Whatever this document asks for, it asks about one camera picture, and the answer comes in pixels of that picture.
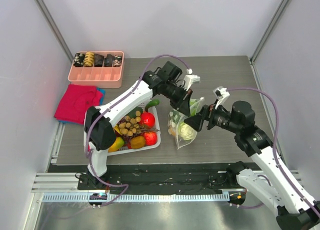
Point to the wrinkled red pomegranate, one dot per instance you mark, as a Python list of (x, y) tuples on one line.
[(150, 138)]

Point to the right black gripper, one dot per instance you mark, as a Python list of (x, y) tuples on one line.
[(207, 116)]

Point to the clear dotted zip bag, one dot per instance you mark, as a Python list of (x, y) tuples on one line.
[(174, 119)]

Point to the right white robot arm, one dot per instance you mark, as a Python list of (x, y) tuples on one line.
[(292, 206)]

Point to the orange yellow mango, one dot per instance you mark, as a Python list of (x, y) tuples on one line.
[(119, 143)]

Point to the black blue sock roll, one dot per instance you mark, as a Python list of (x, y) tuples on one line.
[(108, 61)]

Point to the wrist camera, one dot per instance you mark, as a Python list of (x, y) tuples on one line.
[(222, 95), (190, 79)]

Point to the black pink floral sock roll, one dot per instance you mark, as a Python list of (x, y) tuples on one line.
[(117, 61)]

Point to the yellow banana bunch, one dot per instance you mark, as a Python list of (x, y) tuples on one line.
[(117, 130)]

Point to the pink divided tray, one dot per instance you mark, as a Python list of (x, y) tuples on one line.
[(101, 77)]

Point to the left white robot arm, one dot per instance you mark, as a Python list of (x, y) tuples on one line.
[(100, 121)]

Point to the green watermelon ball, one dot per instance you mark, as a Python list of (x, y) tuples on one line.
[(194, 104)]

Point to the white slotted cable duct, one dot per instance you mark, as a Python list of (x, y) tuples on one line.
[(100, 197)]

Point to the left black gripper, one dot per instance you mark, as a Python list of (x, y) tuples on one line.
[(182, 104)]

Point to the shiny red apple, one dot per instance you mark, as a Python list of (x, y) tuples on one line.
[(147, 120)]

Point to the brown longan bunch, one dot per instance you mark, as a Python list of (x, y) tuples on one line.
[(129, 126)]

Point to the brown kiwi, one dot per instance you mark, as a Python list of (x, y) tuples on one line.
[(137, 142)]

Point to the white plastic basket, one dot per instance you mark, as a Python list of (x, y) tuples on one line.
[(125, 149)]

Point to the dark brown sock roll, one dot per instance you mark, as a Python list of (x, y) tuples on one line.
[(98, 60)]

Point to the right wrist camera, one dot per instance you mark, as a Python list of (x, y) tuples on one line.
[(222, 95)]

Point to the pale green cabbage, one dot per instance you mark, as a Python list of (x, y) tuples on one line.
[(186, 132)]

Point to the yellow striped sock roll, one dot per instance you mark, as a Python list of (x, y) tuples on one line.
[(89, 59)]

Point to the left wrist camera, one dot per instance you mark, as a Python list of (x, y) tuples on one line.
[(190, 79)]

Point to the dark green avocado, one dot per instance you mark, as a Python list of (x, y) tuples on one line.
[(133, 113)]

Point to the green cucumber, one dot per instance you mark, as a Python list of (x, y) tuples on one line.
[(152, 103)]

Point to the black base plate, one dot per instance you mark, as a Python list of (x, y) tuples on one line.
[(157, 179)]

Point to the magenta folded shirt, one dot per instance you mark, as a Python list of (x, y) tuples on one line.
[(75, 102)]

